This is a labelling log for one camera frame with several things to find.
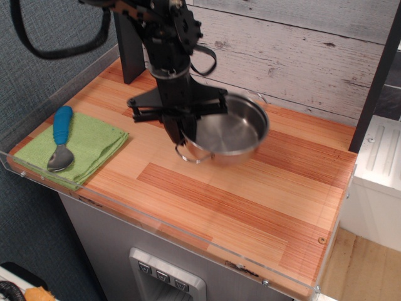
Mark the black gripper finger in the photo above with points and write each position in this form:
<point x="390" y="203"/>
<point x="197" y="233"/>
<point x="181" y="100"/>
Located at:
<point x="173" y="125"/>
<point x="188" y="126"/>

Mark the dark vertical post left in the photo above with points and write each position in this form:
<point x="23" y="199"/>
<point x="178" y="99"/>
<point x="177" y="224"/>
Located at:
<point x="130" y="48"/>

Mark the dark vertical post right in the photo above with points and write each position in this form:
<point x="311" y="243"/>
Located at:
<point x="378" y="82"/>

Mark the white ribbed appliance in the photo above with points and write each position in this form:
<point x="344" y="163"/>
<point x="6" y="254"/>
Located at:
<point x="372" y="205"/>

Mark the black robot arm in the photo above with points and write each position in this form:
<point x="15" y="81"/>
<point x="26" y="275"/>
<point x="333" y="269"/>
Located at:
<point x="170" y="34"/>

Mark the orange fuzzy object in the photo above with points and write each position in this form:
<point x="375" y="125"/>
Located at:
<point x="38" y="294"/>

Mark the dark vertical post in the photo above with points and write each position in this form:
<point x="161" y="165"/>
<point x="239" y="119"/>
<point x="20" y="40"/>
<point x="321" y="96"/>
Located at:
<point x="130" y="48"/>
<point x="378" y="82"/>

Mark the grey cabinet with dispenser panel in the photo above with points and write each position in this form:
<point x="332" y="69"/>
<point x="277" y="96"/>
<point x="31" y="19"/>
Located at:
<point x="134" y="264"/>

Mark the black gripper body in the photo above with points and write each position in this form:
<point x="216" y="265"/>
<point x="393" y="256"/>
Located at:
<point x="178" y="95"/>

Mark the blue handled metal spoon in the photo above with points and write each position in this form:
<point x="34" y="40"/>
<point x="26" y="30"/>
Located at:
<point x="62" y="157"/>

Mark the clear acrylic table guard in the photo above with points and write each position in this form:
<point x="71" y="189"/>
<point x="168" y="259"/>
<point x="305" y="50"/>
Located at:
<point x="270" y="218"/>

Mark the green folded cloth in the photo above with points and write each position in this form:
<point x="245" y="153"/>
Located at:
<point x="91" y="141"/>

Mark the stainless steel pot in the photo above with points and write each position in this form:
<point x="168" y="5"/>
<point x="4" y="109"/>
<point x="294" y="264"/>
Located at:
<point x="226" y="139"/>

